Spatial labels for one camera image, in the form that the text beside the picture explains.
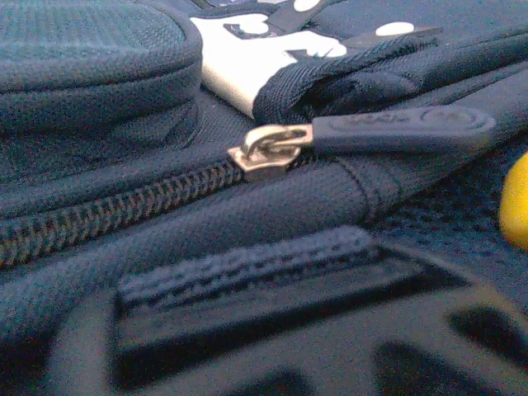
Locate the navy blue backpack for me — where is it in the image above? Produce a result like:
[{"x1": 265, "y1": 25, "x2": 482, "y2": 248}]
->
[{"x1": 0, "y1": 0, "x2": 528, "y2": 396}]

